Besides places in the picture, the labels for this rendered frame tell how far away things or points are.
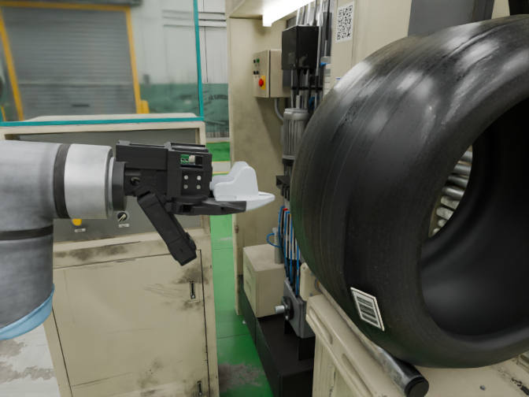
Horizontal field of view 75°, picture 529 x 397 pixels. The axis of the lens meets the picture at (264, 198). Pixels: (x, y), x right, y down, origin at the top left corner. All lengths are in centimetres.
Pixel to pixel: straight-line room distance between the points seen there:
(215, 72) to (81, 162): 923
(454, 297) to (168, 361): 100
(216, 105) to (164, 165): 913
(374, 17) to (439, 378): 77
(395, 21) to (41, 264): 79
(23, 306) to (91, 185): 15
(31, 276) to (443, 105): 51
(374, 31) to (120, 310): 111
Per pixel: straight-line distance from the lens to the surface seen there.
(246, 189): 47
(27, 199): 45
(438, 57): 51
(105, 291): 127
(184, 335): 139
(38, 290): 48
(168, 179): 43
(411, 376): 69
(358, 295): 51
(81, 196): 43
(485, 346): 69
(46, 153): 45
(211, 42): 967
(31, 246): 47
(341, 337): 81
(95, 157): 44
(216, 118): 959
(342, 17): 91
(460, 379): 90
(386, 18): 88
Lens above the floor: 138
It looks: 18 degrees down
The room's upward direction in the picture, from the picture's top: straight up
